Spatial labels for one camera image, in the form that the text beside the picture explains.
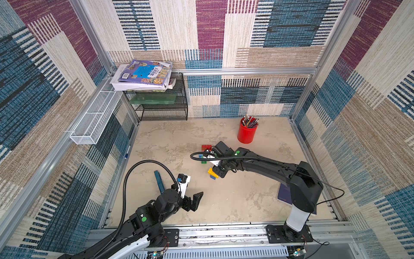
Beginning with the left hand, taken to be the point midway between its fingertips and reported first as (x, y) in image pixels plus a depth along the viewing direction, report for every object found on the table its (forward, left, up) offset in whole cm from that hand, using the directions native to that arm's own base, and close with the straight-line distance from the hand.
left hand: (195, 190), depth 75 cm
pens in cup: (+43, -32, +1) cm, 53 cm away
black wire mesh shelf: (+61, +20, -1) cm, 64 cm away
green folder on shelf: (+50, +20, +13) cm, 56 cm away
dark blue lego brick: (+11, -8, -10) cm, 17 cm away
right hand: (+13, -12, -5) cm, 19 cm away
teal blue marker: (+9, +20, -10) cm, 24 cm away
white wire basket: (+19, +44, +22) cm, 53 cm away
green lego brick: (+21, -3, -11) cm, 24 cm away
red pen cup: (+39, -31, -3) cm, 50 cm away
